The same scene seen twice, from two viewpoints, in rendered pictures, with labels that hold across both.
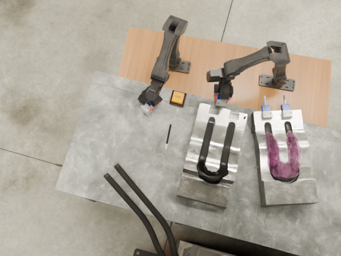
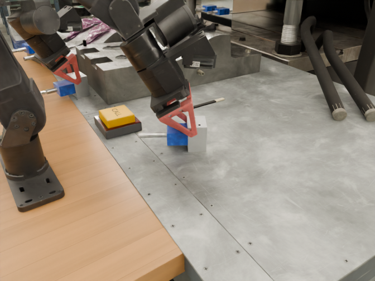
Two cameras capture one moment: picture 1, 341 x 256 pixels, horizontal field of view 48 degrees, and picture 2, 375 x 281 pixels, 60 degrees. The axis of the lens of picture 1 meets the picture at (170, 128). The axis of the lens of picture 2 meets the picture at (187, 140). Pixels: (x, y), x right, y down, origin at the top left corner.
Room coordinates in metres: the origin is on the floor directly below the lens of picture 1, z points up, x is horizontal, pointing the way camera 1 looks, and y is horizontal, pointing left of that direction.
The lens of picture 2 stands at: (1.08, 0.52, 1.14)
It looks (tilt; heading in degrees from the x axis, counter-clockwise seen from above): 31 degrees down; 225
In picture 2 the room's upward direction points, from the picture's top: straight up
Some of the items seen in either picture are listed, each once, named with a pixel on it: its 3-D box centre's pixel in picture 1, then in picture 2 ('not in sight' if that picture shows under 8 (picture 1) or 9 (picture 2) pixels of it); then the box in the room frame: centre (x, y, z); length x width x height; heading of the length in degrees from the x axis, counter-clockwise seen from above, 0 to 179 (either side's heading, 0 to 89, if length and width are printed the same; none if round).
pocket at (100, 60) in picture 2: (213, 111); (102, 67); (0.65, -0.23, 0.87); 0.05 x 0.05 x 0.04; 76
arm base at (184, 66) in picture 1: (173, 62); (23, 154); (0.95, -0.01, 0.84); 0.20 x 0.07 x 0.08; 80
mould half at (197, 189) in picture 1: (212, 154); (170, 52); (0.42, -0.22, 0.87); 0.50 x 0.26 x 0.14; 166
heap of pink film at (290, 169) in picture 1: (283, 153); (104, 24); (0.42, -0.58, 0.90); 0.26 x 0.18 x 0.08; 3
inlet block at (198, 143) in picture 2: (151, 102); (172, 134); (0.71, 0.10, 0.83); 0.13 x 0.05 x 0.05; 138
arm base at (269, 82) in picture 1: (278, 80); not in sight; (0.85, -0.60, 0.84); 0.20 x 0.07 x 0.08; 80
